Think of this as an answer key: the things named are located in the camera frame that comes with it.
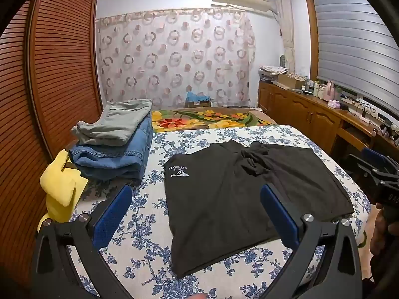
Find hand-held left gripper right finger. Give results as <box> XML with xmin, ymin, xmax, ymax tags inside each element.
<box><xmin>260</xmin><ymin>183</ymin><xmax>364</xmax><ymax>299</ymax></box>

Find white hanging cloth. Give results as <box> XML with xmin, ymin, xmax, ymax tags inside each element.
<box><xmin>271</xmin><ymin>0</ymin><xmax>295</xmax><ymax>72</ymax></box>

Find folded grey pants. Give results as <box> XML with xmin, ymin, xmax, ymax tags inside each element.
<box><xmin>71</xmin><ymin>99</ymin><xmax>153</xmax><ymax>146</ymax></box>

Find open cardboard box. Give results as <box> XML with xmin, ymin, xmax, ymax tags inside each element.
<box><xmin>273</xmin><ymin>73</ymin><xmax>307</xmax><ymax>90</ymax></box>

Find wooden louvered wardrobe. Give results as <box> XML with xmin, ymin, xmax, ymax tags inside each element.
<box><xmin>0</xmin><ymin>0</ymin><xmax>103</xmax><ymax>287</ymax></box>

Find black pants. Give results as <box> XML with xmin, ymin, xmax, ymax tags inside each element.
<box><xmin>163</xmin><ymin>140</ymin><xmax>356</xmax><ymax>280</ymax></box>

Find person's right forearm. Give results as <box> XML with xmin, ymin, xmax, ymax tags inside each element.
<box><xmin>369</xmin><ymin>224</ymin><xmax>399</xmax><ymax>299</ymax></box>

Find stack of papers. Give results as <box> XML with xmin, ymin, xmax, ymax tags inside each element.
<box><xmin>259</xmin><ymin>65</ymin><xmax>289</xmax><ymax>80</ymax></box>

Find yellow cloth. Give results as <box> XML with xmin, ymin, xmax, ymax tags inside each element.
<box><xmin>37</xmin><ymin>149</ymin><xmax>85</xmax><ymax>232</ymax></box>

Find person's right hand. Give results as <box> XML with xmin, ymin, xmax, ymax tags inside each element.
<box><xmin>371</xmin><ymin>202</ymin><xmax>390</xmax><ymax>256</ymax></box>

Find wooden cabinet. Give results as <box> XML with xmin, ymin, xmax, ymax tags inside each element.
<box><xmin>257</xmin><ymin>79</ymin><xmax>399</xmax><ymax>162</ymax></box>

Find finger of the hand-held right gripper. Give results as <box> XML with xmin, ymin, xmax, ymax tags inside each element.
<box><xmin>347</xmin><ymin>154</ymin><xmax>388</xmax><ymax>191</ymax></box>
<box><xmin>362</xmin><ymin>147</ymin><xmax>399</xmax><ymax>175</ymax></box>

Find box with blue cloth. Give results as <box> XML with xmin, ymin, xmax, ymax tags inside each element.
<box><xmin>185</xmin><ymin>92</ymin><xmax>212</xmax><ymax>109</ymax></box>

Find folded blue jeans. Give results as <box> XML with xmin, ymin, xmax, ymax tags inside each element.
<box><xmin>69</xmin><ymin>117</ymin><xmax>154</xmax><ymax>182</ymax></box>

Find blue floral bedsheet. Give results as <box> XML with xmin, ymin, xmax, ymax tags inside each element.
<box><xmin>67</xmin><ymin>125</ymin><xmax>371</xmax><ymax>299</ymax></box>

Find pink bottle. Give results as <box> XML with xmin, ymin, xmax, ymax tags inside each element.
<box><xmin>323</xmin><ymin>80</ymin><xmax>335</xmax><ymax>102</ymax></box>

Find ring patterned curtain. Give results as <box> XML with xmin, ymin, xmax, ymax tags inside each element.
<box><xmin>95</xmin><ymin>8</ymin><xmax>258</xmax><ymax>109</ymax></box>

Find colourful flower blanket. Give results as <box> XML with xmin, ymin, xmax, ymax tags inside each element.
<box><xmin>151</xmin><ymin>106</ymin><xmax>278</xmax><ymax>133</ymax></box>

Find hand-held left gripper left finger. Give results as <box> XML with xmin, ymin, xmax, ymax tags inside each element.
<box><xmin>31</xmin><ymin>184</ymin><xmax>134</xmax><ymax>299</ymax></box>

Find grey window blind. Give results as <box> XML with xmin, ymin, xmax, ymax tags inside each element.
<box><xmin>312</xmin><ymin>0</ymin><xmax>399</xmax><ymax>113</ymax></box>

